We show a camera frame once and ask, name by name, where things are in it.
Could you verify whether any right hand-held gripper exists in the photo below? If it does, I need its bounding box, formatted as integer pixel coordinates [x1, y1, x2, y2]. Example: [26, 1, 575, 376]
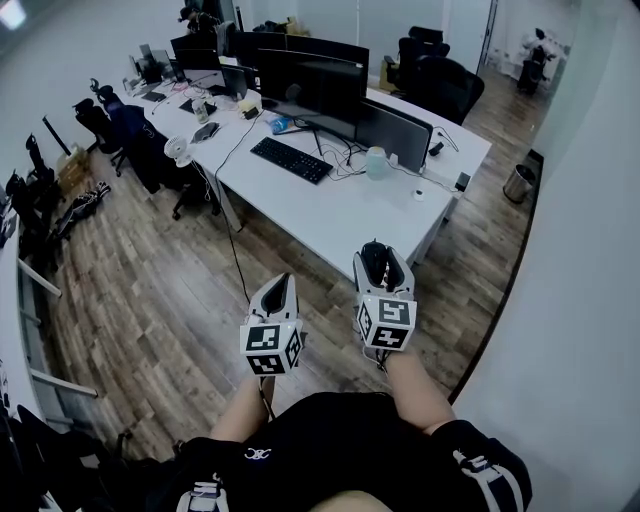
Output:
[352, 246, 418, 353]

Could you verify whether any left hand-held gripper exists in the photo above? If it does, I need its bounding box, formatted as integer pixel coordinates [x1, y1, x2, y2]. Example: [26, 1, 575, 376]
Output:
[239, 272, 305, 377]

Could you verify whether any black keyboard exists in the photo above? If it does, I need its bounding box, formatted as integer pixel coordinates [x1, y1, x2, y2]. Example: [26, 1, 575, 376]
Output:
[249, 135, 335, 186]

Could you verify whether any person's left forearm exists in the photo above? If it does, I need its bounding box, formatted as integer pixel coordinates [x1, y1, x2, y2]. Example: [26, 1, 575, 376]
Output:
[209, 374, 271, 444]

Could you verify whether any person's right forearm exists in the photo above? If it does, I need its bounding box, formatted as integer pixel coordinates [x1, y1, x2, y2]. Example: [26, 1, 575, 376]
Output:
[387, 349, 456, 436]

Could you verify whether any translucent blue bottle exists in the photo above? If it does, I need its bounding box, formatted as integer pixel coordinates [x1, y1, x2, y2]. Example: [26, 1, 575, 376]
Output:
[365, 145, 390, 180]

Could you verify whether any open grey laptop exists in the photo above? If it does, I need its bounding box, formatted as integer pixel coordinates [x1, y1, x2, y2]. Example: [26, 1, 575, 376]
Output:
[357, 97, 434, 174]

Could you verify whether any person's black shirt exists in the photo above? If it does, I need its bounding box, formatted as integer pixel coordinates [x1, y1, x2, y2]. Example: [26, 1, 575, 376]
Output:
[149, 391, 534, 512]

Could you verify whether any metal trash bin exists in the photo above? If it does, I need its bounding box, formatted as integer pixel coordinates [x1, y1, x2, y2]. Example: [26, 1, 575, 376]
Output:
[502, 163, 539, 204]

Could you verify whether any black pouch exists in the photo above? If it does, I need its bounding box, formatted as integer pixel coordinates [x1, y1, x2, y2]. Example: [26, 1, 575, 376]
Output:
[192, 121, 221, 144]

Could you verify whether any white desk fan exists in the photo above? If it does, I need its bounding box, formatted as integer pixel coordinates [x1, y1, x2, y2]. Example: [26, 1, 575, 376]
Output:
[163, 135, 194, 169]

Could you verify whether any pale yellow box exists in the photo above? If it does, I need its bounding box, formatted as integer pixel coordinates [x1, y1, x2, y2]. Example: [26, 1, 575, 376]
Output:
[237, 92, 264, 121]

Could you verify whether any black office chair with jacket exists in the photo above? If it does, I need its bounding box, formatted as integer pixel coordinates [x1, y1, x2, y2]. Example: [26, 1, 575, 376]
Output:
[109, 102, 221, 221]

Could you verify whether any large curved black monitor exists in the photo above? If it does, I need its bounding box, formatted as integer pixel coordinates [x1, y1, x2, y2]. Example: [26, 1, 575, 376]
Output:
[256, 48, 369, 156]

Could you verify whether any flat black router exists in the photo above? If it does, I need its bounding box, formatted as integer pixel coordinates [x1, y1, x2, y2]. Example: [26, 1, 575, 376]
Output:
[178, 98, 219, 116]

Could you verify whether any small black screen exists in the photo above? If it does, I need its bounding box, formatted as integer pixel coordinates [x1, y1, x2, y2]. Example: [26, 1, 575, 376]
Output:
[219, 63, 250, 100]

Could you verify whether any wide black monitor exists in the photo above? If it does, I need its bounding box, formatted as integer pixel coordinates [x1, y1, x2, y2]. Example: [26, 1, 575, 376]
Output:
[284, 33, 370, 89]

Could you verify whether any ceiling light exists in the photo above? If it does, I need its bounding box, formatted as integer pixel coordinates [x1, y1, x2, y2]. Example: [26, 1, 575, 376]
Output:
[0, 0, 27, 29]

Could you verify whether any right hand-held gripper cable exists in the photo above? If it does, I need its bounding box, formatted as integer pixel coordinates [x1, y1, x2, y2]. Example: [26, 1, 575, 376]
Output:
[363, 344, 392, 374]

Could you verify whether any hand-held gripper cable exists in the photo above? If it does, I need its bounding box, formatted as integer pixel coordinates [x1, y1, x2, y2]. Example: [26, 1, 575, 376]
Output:
[257, 374, 277, 421]
[363, 344, 392, 374]

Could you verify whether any left hand-held gripper cable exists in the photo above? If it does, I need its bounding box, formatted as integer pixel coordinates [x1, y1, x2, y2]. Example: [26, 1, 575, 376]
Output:
[257, 374, 277, 421]

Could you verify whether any tangled black cable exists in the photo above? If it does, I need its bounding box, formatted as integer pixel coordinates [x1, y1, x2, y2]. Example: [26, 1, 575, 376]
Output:
[317, 142, 369, 179]

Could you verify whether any thin black cable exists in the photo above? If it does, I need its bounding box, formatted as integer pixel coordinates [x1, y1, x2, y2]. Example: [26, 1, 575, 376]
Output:
[432, 127, 460, 152]

